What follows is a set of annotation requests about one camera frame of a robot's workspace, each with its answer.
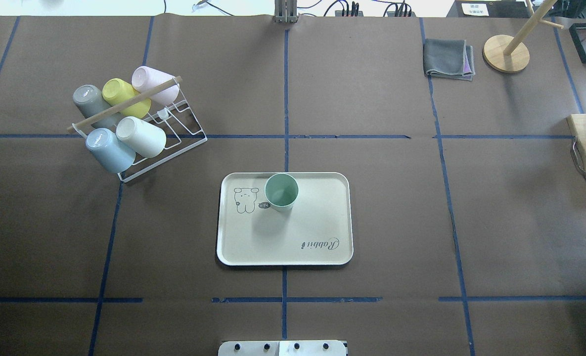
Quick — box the grey cup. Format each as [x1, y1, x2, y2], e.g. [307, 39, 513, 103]
[73, 84, 124, 129]

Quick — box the metal cutting board handle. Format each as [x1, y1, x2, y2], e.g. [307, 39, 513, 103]
[570, 136, 586, 180]

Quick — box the white wire cup rack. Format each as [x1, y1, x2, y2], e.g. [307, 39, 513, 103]
[76, 85, 208, 182]

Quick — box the beige cup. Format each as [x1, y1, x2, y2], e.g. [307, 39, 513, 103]
[116, 116, 167, 158]

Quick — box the blue cup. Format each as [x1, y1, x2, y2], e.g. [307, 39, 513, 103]
[85, 128, 136, 174]

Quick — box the beige rabbit print tray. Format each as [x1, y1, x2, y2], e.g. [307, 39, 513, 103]
[216, 172, 354, 266]

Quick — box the green cup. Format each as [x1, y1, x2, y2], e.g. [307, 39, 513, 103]
[264, 172, 299, 211]

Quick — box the yellow cup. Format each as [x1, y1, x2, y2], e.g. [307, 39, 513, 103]
[101, 78, 152, 119]

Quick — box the wooden mug tree stand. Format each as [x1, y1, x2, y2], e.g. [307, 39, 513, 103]
[481, 0, 564, 74]

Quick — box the folded grey cloth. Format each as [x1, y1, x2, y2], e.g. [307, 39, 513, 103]
[422, 38, 476, 81]

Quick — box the metal camera pole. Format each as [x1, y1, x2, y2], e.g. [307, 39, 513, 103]
[273, 0, 299, 23]

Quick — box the pink cup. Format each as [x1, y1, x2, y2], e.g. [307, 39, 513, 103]
[132, 66, 180, 106]

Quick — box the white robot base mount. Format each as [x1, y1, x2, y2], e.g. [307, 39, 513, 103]
[218, 340, 349, 356]

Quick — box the wooden rack handle rod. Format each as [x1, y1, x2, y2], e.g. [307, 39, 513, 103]
[67, 75, 182, 134]

